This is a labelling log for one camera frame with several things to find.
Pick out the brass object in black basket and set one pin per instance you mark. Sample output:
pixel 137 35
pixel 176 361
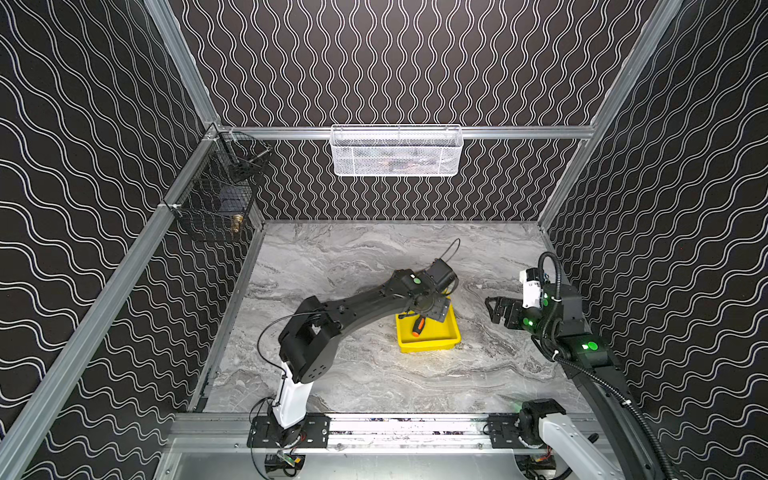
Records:
pixel 237 222

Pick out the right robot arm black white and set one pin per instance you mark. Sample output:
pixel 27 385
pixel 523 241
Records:
pixel 596 373

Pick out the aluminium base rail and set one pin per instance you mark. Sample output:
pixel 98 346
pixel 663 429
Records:
pixel 350 446

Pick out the white wire mesh basket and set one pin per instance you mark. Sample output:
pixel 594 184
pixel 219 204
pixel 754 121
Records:
pixel 391 150

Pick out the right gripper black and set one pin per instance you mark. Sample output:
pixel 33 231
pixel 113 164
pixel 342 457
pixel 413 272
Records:
pixel 514 311

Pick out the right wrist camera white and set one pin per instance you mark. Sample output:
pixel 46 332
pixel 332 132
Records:
pixel 531 288

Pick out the yellow plastic bin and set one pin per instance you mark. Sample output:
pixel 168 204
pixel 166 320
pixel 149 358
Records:
pixel 436 336

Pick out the black wire basket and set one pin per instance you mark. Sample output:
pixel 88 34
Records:
pixel 225 184

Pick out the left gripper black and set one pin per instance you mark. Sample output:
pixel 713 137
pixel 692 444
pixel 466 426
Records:
pixel 435 306

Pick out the screwdriver black orange handle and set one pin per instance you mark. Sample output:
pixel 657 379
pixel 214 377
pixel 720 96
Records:
pixel 418 325

